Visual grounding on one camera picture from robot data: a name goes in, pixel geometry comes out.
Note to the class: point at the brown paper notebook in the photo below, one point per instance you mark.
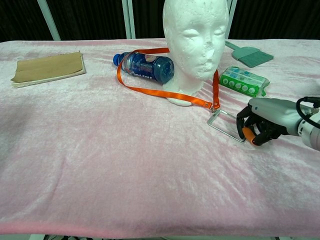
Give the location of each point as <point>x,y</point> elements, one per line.
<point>47,67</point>

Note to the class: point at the white foam mannequin head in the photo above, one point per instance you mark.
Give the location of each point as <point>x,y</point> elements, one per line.
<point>192,50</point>

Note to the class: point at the green hand brush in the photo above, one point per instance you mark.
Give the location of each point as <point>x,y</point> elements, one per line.
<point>252,57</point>

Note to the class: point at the white partition frame post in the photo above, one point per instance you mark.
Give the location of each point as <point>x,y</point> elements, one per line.
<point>128,20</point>
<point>232,22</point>
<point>48,20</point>

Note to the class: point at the blue plastic drink bottle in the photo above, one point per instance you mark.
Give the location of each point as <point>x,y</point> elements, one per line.
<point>147,67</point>

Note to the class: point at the green tissue pack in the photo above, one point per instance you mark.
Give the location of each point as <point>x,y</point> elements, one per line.
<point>242,81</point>

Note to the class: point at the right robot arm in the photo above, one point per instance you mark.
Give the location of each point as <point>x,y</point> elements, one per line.
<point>311,136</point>

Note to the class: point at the clear badge holder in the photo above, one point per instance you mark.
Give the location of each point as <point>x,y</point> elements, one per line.
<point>212,123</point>

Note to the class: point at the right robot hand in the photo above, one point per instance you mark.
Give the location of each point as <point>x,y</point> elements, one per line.
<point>272,112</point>

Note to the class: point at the pink fleece table cloth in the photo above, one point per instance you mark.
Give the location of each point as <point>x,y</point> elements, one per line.
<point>125,162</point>

